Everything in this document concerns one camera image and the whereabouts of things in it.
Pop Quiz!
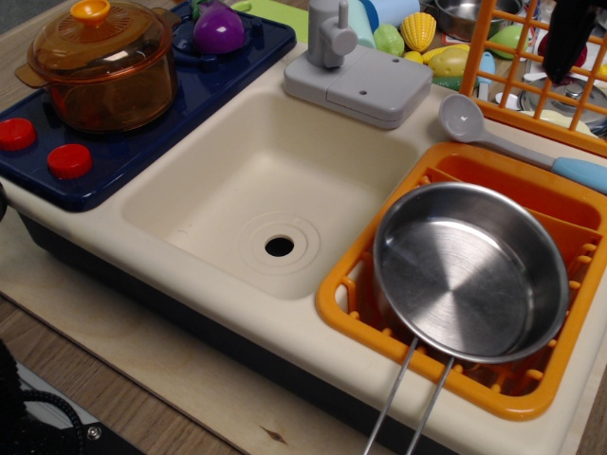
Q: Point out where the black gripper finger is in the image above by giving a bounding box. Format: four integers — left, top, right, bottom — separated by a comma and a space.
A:
543, 0, 598, 84

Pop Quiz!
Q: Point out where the grey spoon with blue handle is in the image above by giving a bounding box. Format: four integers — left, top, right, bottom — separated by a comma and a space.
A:
439, 94, 606, 194

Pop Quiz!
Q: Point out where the stainless steel pan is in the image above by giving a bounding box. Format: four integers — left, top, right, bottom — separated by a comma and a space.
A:
362, 181, 571, 455

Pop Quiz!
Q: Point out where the red toy fruit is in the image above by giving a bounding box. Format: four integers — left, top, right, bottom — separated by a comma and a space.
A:
537, 33, 587, 72

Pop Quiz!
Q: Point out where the green toy pear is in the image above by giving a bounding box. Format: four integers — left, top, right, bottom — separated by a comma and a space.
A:
487, 25, 523, 61

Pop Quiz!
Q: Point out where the steel pot lid with knob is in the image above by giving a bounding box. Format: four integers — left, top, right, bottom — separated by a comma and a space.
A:
518, 77, 606, 137

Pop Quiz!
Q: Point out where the orange plastic grid rack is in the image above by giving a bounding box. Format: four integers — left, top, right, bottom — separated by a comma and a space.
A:
460, 1, 606, 157

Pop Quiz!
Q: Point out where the steel bowl in background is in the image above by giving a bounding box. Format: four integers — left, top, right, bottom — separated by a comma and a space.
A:
429, 0, 524, 42

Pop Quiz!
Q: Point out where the yellow toy potato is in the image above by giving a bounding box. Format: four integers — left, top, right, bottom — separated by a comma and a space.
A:
429, 47, 469, 77

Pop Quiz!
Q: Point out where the yellow toy corn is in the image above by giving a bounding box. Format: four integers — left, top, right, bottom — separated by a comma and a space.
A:
400, 12, 436, 52

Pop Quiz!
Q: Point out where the green toy vegetable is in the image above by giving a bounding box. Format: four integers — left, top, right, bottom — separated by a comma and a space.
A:
373, 24, 405, 57

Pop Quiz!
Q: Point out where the grey toy faucet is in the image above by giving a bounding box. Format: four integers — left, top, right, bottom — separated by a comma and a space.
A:
284, 1, 432, 130

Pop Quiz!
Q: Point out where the light blue toy cup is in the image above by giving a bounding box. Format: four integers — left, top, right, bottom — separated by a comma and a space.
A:
348, 0, 420, 48

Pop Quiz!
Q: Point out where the green cutting board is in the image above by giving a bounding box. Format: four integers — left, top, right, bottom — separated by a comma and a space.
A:
231, 0, 308, 42

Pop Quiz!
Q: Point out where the purple toy eggplant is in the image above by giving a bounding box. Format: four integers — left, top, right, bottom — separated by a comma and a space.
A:
193, 1, 247, 55

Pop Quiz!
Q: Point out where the cream toy kitchen sink unit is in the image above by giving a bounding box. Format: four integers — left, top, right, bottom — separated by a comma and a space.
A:
0, 41, 607, 455

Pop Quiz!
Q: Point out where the amber transparent pot with lid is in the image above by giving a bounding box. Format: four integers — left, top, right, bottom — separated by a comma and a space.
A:
15, 1, 181, 134

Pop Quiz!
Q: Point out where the right red stove knob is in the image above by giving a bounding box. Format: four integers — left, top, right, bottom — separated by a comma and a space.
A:
46, 143, 93, 180

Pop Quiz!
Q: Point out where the red stove knob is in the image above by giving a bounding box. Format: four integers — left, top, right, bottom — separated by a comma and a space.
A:
0, 118, 37, 152
46, 143, 93, 180

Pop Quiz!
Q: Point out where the dark blue toy stove top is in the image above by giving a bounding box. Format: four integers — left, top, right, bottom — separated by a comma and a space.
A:
1, 2, 297, 212

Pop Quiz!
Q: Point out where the left red stove knob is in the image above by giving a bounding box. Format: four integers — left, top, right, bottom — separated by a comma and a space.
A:
0, 118, 37, 152

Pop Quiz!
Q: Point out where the black coiled cable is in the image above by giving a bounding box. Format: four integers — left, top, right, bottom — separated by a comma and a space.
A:
0, 338, 86, 455

